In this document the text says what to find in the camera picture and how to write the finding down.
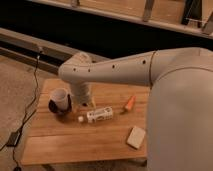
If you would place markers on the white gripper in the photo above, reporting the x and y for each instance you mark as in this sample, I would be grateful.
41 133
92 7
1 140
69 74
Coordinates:
81 93

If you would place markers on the white bottle with label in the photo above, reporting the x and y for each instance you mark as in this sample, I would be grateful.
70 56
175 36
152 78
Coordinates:
97 115

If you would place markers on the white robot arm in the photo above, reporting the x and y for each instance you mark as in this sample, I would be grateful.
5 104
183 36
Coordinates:
179 120

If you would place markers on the white paper cup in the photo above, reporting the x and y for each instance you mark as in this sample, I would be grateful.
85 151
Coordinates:
60 97

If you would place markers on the dark brown saucer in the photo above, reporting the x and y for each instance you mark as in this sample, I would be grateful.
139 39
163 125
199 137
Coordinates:
54 109

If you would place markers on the wooden table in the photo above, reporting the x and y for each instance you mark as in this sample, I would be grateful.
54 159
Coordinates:
53 140

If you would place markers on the orange carrot toy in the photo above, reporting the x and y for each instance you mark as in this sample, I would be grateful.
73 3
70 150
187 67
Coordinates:
130 103

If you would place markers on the white sponge block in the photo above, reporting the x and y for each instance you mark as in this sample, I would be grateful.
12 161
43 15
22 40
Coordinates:
136 137

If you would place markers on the black power adapter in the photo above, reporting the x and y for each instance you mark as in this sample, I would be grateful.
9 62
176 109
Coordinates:
13 139

